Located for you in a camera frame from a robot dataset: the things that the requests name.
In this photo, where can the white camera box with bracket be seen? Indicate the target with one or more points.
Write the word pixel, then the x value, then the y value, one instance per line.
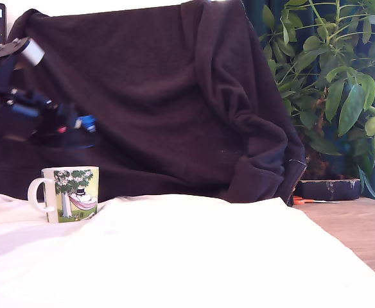
pixel 33 52

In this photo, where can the green illustrated coffee mug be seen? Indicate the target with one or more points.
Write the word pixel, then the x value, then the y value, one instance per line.
pixel 75 195

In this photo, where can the green leafy houseplant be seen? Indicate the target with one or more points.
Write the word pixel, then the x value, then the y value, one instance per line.
pixel 351 106

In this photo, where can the dark draped jacket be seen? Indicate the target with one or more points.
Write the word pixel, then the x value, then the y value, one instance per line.
pixel 158 96

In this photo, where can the dark planter box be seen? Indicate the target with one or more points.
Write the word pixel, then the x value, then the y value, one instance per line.
pixel 328 191

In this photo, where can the white table cloth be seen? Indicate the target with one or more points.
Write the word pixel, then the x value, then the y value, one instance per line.
pixel 190 263

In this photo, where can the blue coffee capsule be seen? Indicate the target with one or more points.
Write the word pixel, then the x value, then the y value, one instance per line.
pixel 87 123

